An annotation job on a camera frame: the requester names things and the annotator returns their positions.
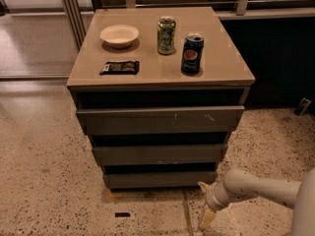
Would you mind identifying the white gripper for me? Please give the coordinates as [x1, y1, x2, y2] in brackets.
[198, 181, 227, 230]

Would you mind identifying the grey bottom drawer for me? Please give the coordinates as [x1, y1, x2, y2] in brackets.
[103, 171, 217, 189]

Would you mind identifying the grey drawer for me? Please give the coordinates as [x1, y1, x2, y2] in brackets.
[103, 171, 217, 189]
[77, 106, 244, 135]
[93, 145, 227, 165]

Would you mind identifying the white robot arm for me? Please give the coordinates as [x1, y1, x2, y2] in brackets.
[198, 169, 315, 236]

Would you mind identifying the grey middle drawer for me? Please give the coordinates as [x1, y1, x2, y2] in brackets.
[93, 145, 227, 165]

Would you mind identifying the grey top drawer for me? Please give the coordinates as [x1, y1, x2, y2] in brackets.
[77, 106, 244, 135]

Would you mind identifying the small dark floor object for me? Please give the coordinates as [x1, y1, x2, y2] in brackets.
[293, 97, 312, 116]

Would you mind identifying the blue Pepsi can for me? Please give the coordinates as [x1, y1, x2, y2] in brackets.
[181, 32, 204, 74]

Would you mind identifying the dark snack packet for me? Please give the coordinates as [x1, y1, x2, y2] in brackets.
[99, 61, 140, 75]

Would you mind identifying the green soda can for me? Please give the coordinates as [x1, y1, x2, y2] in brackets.
[157, 16, 176, 55]

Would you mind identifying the white bowl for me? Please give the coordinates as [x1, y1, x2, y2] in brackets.
[99, 25, 139, 48]

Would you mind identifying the metal door frame post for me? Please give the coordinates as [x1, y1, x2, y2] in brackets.
[61, 0, 86, 50]

